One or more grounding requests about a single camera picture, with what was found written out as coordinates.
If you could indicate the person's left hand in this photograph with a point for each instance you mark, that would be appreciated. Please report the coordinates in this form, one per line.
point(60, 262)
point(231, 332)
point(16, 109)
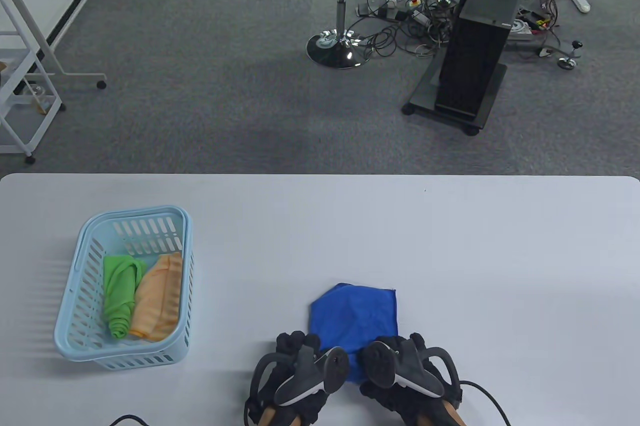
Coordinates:
point(292, 341)

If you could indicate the person's right hand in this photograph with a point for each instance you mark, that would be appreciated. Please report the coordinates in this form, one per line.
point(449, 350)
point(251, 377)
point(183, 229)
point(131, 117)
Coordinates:
point(390, 398)

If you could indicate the blue rectangular towel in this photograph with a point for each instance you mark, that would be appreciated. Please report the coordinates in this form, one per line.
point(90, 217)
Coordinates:
point(355, 311)

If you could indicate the orange towel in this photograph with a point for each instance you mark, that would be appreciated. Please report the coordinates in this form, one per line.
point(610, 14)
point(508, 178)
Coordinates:
point(157, 301)

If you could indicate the green towel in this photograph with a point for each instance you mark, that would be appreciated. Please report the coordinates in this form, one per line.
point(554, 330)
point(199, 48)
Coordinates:
point(120, 291)

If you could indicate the person's right forearm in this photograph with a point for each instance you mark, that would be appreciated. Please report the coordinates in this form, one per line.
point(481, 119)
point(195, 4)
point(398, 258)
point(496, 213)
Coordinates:
point(447, 418)

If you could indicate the person's left forearm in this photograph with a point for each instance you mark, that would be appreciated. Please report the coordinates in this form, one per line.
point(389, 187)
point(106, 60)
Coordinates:
point(269, 417)

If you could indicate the black and white right controller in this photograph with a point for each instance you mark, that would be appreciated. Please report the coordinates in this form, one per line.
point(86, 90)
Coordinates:
point(380, 363)

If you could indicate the black and white controller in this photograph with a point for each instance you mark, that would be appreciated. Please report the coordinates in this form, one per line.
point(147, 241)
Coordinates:
point(380, 363)
point(330, 368)

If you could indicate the black and white left controller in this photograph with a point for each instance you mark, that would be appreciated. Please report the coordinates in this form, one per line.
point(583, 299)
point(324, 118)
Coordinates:
point(330, 368)

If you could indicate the light blue plastic basket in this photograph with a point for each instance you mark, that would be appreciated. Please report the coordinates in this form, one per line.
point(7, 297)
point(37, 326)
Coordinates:
point(72, 346)

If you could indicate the black wheeled cart base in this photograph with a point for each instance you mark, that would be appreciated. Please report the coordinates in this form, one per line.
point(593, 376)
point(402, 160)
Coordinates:
point(420, 96)

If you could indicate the white metal shelf rack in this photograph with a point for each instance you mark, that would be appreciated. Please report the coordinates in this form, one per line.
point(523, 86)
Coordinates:
point(47, 129)

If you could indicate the black computer tower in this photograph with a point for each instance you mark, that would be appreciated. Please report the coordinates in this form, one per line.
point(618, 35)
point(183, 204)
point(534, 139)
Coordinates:
point(472, 61)

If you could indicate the grey power strip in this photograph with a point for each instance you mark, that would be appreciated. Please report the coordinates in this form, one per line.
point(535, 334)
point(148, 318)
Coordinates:
point(372, 9)

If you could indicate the small stand with black knob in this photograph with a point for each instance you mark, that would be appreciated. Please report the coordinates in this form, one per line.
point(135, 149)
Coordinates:
point(565, 62)

